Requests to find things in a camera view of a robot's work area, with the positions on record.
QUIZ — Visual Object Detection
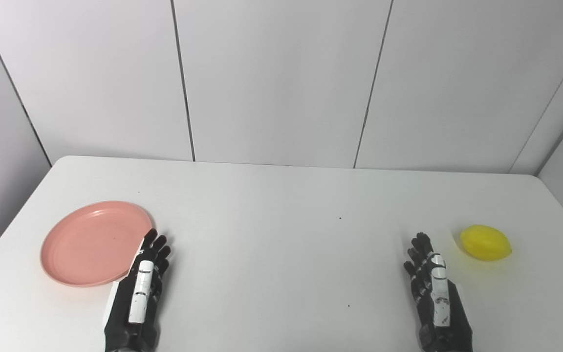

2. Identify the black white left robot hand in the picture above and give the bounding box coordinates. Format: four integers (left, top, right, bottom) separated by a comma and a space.
104, 228, 172, 352

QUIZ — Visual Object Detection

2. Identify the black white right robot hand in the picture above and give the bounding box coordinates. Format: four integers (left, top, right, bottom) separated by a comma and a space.
404, 232, 474, 352

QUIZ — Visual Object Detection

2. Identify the yellow lemon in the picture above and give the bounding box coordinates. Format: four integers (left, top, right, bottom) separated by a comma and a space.
459, 224, 513, 262

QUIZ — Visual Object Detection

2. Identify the pink round plate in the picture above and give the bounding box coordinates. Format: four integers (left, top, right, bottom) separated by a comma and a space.
40, 200, 154, 287

